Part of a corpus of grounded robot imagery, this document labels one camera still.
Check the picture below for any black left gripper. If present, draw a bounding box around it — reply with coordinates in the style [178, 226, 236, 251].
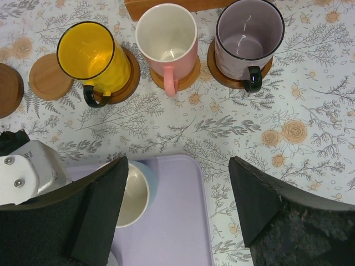
[0, 130, 72, 205]

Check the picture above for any light blue mug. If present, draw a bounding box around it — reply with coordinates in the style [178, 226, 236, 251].
[95, 160, 159, 229]

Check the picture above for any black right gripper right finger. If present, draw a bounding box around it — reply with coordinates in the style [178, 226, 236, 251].
[229, 157, 354, 265]

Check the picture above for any yellow mug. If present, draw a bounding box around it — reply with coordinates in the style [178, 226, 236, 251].
[57, 21, 131, 108]

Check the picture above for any light wooden coaster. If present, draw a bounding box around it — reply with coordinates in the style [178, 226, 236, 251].
[149, 57, 200, 91]
[29, 53, 74, 100]

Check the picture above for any dark brown coaster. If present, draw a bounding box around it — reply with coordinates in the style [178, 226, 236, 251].
[0, 63, 24, 119]
[207, 39, 274, 93]
[84, 45, 140, 108]

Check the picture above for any purple mug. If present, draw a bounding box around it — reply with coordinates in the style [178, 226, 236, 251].
[215, 0, 285, 93]

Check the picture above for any lavender tray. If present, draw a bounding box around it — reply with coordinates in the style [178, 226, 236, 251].
[69, 155, 213, 265]

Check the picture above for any orange wooden compartment box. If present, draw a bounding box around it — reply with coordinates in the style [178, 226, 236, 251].
[124, 0, 234, 21]

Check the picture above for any pink mug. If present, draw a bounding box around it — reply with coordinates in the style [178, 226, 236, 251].
[135, 7, 198, 97]

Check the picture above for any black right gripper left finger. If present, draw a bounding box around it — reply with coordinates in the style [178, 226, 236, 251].
[1, 157, 128, 265]

